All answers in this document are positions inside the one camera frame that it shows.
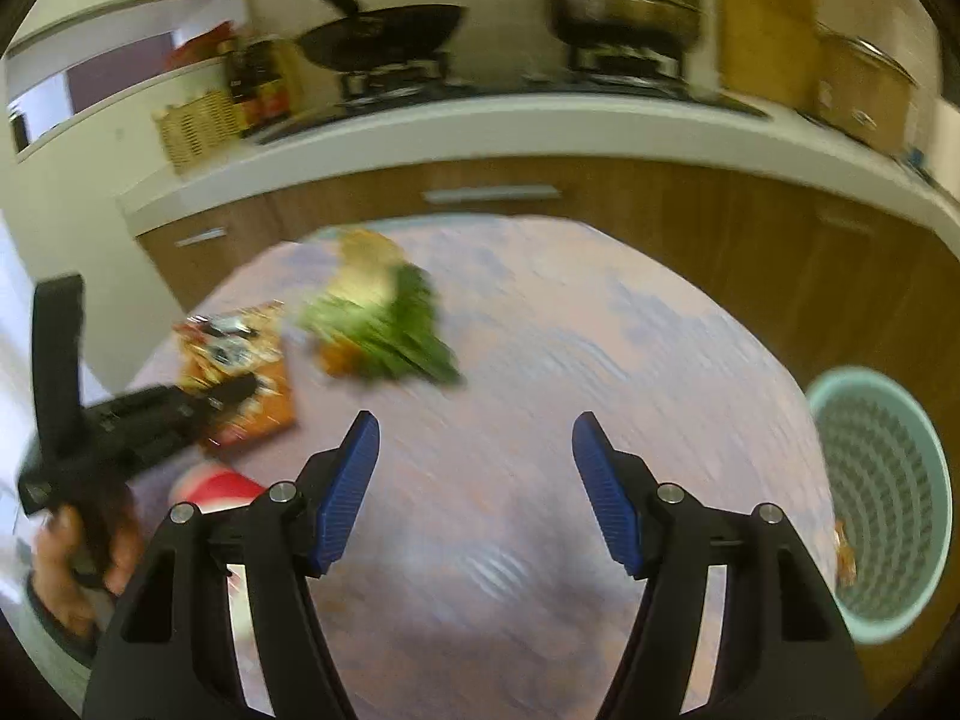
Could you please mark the person's left hand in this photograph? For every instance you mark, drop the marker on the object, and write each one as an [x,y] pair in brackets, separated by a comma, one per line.
[56,585]

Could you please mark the brown rice cooker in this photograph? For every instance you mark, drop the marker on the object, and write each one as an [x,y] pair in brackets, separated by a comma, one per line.
[862,97]

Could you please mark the black gas stove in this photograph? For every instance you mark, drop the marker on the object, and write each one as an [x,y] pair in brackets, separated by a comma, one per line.
[450,90]

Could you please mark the yellow plastic basket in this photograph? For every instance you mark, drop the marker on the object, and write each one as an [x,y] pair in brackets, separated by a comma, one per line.
[199,127]

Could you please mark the green leafy vegetable scraps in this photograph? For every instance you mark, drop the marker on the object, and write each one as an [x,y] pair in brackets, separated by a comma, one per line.
[390,330]

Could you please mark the orange printed food packet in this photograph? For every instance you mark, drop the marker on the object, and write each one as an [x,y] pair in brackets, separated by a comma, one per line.
[266,360]

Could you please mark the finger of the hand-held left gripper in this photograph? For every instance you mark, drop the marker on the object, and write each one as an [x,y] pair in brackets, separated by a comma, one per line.
[225,394]

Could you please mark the red plastic bag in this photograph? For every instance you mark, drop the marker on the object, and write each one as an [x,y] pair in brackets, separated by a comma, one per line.
[225,487]

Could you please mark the wooden base cabinets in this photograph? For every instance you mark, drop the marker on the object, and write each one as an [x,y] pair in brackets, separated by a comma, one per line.
[637,195]

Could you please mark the orange fruit peel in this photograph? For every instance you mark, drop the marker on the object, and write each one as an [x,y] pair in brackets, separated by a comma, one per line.
[334,358]

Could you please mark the black wok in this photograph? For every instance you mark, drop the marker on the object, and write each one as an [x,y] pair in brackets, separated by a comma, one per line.
[382,34]

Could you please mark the white wall shelf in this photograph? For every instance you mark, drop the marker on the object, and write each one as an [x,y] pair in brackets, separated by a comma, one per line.
[97,101]

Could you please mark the wooden cutting board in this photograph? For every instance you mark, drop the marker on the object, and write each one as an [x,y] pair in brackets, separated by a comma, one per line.
[765,22]

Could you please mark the teal plastic basket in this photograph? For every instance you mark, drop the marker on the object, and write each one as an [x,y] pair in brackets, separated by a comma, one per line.
[915,480]

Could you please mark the person's left forearm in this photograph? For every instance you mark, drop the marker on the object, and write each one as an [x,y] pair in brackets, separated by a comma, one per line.
[67,641]

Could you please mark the red food packet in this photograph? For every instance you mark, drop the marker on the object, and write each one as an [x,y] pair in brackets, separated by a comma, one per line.
[202,45]

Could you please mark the dark sauce bottle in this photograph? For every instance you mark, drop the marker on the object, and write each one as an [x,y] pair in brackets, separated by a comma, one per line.
[274,86]
[244,90]

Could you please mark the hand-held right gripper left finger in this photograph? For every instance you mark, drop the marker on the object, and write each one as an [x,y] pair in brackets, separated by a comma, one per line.
[349,495]

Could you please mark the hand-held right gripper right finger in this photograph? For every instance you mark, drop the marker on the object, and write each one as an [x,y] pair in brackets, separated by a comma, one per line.
[604,495]

